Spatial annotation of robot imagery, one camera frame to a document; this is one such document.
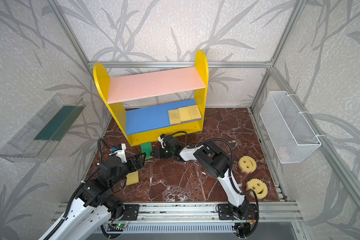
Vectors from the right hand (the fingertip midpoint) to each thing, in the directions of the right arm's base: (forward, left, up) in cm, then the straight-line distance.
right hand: (153, 150), depth 92 cm
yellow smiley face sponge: (-22, -61, -1) cm, 65 cm away
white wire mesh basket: (-12, -65, +32) cm, 74 cm away
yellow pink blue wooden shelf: (+44, +11, -4) cm, 46 cm away
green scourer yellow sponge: (+3, +5, -2) cm, 7 cm away
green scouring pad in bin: (-6, +33, +33) cm, 47 cm away
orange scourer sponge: (+17, -13, +12) cm, 25 cm away
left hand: (-9, 0, +15) cm, 18 cm away
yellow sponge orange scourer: (+21, -26, +12) cm, 36 cm away
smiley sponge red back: (-9, -57, -1) cm, 58 cm away
